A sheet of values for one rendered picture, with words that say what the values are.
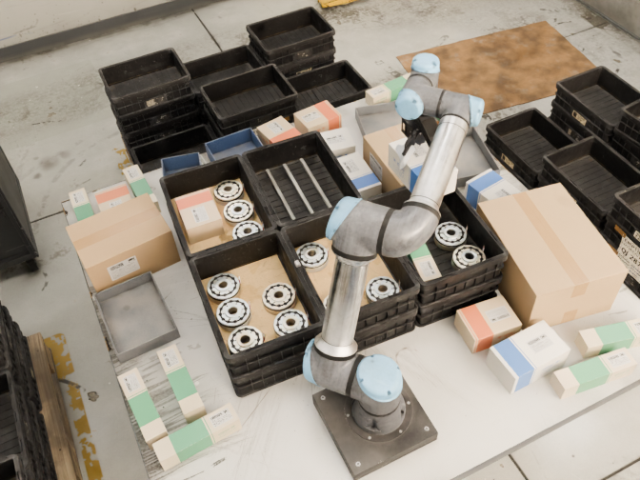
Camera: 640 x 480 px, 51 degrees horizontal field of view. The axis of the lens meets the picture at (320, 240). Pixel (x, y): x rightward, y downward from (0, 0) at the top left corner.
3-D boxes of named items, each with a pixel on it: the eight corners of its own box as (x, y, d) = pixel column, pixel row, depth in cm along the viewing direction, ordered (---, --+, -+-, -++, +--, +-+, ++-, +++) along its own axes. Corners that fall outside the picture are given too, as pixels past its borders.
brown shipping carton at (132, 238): (100, 298, 226) (85, 269, 214) (79, 257, 239) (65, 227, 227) (181, 260, 235) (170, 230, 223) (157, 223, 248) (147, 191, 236)
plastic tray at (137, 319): (180, 336, 214) (177, 328, 210) (120, 364, 208) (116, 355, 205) (153, 279, 230) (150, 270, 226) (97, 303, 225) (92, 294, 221)
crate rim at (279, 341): (328, 328, 189) (328, 323, 187) (227, 366, 182) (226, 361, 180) (279, 232, 214) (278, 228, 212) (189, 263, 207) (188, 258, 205)
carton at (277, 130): (258, 141, 276) (256, 127, 270) (282, 130, 280) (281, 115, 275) (279, 162, 267) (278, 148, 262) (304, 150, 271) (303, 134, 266)
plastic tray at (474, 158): (499, 179, 254) (501, 170, 251) (449, 190, 252) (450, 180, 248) (471, 135, 272) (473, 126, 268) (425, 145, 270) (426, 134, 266)
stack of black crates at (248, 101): (282, 132, 366) (273, 62, 332) (305, 165, 348) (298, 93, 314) (213, 156, 356) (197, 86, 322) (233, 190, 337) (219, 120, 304)
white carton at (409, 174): (454, 190, 203) (458, 169, 196) (421, 204, 200) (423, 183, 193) (420, 152, 215) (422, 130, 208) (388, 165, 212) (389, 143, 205)
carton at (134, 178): (161, 211, 252) (157, 201, 247) (146, 218, 250) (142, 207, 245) (140, 175, 266) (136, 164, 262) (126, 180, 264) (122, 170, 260)
